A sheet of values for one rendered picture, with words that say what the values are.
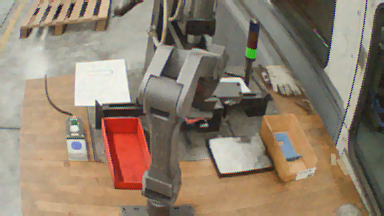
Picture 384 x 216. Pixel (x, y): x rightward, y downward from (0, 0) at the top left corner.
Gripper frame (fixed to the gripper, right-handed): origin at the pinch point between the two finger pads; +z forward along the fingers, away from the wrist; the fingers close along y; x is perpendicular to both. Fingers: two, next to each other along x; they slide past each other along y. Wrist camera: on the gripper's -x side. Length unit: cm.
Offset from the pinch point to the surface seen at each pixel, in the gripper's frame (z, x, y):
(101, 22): 204, 4, 196
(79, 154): 4.7, 33.5, -9.8
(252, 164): 1.3, -16.4, -15.4
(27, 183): 2, 55, -22
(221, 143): 6.4, -9.9, -5.7
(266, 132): 4.3, -24.2, -4.1
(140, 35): 203, -32, 176
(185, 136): 11.4, -1.3, -0.8
